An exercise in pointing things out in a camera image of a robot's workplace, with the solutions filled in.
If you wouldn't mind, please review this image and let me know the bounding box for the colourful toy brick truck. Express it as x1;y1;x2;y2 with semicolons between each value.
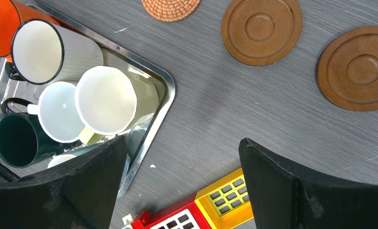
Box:
123;168;254;229

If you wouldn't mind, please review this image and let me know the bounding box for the light patterned wooden coaster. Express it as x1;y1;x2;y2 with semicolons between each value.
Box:
141;0;201;22

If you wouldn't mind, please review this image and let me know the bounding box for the dark teal cup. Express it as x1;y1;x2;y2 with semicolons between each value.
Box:
0;98;74;168

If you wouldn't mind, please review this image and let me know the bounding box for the white metallic cup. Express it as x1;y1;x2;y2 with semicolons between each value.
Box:
11;19;104;85

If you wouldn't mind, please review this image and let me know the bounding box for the silver metal tray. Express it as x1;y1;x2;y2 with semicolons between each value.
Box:
0;0;174;196

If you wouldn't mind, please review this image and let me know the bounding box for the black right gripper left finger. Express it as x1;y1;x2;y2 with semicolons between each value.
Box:
0;135;127;229

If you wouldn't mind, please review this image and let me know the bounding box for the orange cup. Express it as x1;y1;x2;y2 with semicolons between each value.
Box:
0;0;59;62

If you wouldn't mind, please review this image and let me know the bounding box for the brown wooden coaster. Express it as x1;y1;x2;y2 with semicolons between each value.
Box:
221;0;303;66
316;26;378;112

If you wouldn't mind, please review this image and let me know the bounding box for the yellow green handled cup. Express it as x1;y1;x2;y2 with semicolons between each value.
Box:
75;66;160;146

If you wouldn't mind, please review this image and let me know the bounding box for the grey white cup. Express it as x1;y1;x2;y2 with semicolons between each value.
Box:
27;82;85;143

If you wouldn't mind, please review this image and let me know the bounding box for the light blue handled cup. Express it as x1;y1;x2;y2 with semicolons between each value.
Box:
48;125;146;168

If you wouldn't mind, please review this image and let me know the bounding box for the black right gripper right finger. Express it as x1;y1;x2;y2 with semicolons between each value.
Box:
238;138;378;229

